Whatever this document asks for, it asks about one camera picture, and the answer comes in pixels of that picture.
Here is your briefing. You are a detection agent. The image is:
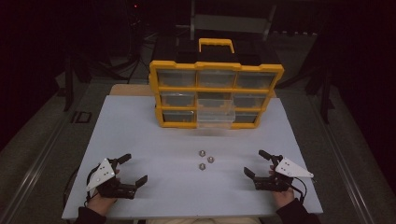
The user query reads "yellow and black parts organizer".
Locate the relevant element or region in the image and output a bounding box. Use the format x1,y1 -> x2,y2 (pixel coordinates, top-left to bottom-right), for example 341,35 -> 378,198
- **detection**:
148,37 -> 285,130

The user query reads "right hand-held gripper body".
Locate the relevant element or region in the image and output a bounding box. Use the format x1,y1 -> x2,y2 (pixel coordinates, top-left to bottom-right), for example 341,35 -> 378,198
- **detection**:
253,154 -> 314,192

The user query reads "person's right hand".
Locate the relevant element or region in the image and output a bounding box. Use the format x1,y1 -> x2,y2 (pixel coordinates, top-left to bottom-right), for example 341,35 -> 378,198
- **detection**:
274,188 -> 295,209

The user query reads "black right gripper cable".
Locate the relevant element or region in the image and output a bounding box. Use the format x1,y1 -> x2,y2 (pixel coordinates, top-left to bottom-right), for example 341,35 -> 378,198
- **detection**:
290,176 -> 308,203

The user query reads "grey metal frame stand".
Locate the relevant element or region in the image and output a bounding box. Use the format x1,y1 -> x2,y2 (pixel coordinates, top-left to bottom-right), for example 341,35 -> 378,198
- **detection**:
189,0 -> 277,42

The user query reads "single clear plastic bin drawer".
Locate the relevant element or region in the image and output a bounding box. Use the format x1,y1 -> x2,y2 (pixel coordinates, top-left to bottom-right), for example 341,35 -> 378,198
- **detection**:
196,98 -> 236,130

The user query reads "black metal stand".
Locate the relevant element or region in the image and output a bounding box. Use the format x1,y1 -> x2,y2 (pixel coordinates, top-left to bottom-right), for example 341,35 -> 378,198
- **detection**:
319,62 -> 336,125

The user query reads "person's left hand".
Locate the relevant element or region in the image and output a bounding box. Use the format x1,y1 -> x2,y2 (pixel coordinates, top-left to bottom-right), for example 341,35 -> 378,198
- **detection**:
88,191 -> 118,217

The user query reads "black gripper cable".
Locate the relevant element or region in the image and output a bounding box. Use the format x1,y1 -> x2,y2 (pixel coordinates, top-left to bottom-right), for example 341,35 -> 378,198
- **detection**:
290,176 -> 308,203
63,167 -> 95,208

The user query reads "black rectangular floor frame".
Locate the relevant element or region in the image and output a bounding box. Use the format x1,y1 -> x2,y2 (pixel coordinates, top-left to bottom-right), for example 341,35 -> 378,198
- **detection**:
70,110 -> 93,125

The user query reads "grid of clear drawers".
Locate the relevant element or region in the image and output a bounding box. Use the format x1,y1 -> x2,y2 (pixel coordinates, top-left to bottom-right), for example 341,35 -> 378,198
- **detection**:
156,68 -> 277,124

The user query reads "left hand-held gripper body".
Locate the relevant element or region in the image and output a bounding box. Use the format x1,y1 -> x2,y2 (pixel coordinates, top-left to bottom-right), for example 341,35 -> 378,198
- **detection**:
86,158 -> 137,200

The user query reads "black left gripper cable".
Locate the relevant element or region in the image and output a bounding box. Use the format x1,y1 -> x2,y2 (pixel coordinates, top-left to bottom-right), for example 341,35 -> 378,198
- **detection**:
63,167 -> 95,208

